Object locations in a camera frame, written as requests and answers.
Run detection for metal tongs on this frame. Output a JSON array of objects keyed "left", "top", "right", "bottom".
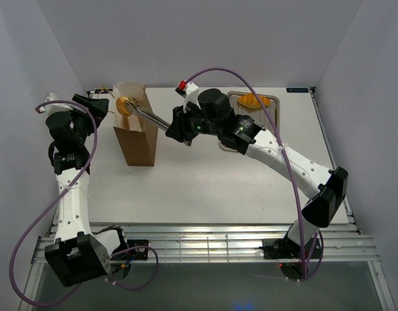
[{"left": 124, "top": 95, "right": 192, "bottom": 146}]

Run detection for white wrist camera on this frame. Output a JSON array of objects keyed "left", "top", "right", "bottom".
[
  {"left": 36, "top": 92, "right": 72, "bottom": 115},
  {"left": 175, "top": 80, "right": 199, "bottom": 113}
]

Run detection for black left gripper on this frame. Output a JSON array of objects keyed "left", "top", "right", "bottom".
[{"left": 66, "top": 95, "right": 109, "bottom": 146}]

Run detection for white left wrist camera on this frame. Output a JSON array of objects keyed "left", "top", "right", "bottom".
[{"left": 36, "top": 92, "right": 72, "bottom": 115}]

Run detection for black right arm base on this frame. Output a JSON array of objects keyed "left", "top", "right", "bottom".
[{"left": 259, "top": 238, "right": 322, "bottom": 259}]

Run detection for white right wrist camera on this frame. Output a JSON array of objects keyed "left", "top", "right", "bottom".
[{"left": 175, "top": 80, "right": 199, "bottom": 113}]

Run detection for metal baking tray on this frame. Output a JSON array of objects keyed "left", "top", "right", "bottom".
[{"left": 227, "top": 91, "right": 280, "bottom": 133}]

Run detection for small round fake bun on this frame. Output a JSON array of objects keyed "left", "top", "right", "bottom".
[{"left": 116, "top": 97, "right": 131, "bottom": 117}]

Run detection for striped croissant fake bread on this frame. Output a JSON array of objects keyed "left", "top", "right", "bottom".
[{"left": 237, "top": 93, "right": 271, "bottom": 110}]

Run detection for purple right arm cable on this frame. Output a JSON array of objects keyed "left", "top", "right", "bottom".
[{"left": 184, "top": 67, "right": 324, "bottom": 282}]

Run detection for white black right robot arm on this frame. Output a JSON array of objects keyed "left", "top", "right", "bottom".
[{"left": 166, "top": 86, "right": 348, "bottom": 257}]

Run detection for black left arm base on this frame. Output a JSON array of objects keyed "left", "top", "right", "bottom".
[{"left": 118, "top": 240, "right": 149, "bottom": 260}]

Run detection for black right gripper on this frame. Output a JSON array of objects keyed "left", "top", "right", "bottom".
[{"left": 165, "top": 101, "right": 220, "bottom": 143}]

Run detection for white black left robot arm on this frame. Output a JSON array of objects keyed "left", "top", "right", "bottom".
[{"left": 45, "top": 95, "right": 129, "bottom": 287}]

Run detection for brown paper bag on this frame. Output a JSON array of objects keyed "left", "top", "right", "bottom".
[{"left": 94, "top": 82, "right": 158, "bottom": 167}]

